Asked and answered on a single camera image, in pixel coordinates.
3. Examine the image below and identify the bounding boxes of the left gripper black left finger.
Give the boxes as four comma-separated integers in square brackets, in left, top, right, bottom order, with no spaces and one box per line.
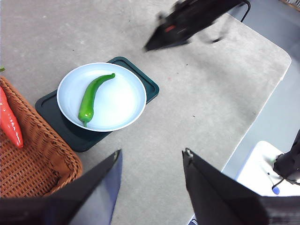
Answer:
[0,149,122,225]

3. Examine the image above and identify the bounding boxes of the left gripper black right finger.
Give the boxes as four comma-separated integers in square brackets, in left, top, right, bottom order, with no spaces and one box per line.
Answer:
[182,147,269,225]

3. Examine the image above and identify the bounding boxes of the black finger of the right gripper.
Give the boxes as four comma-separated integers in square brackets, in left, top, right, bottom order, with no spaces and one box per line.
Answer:
[143,23,195,52]

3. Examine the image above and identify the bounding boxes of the long green chili pepper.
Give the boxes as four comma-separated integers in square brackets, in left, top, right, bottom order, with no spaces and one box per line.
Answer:
[78,73,116,128]

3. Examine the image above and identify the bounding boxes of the glossy red chili pepper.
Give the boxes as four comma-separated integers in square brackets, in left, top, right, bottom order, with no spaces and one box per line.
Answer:
[0,86,24,149]

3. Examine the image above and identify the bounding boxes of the dark teal rectangular tray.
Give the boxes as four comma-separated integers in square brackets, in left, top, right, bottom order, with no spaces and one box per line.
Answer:
[35,56,160,153]

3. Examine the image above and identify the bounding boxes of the brown woven wicker basket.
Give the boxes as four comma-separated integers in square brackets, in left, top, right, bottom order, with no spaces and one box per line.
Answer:
[0,76,83,199]

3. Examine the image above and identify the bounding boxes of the round light blue plate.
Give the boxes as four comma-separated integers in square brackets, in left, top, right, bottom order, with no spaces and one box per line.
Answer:
[56,62,148,133]

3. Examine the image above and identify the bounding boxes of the black bent metal tube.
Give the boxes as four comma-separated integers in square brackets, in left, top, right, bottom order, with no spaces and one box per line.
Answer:
[240,0,251,23]

